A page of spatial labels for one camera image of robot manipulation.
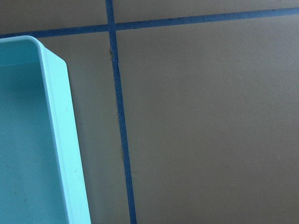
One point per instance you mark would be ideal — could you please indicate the turquoise plastic bin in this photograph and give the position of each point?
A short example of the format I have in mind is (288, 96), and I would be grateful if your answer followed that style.
(41, 175)

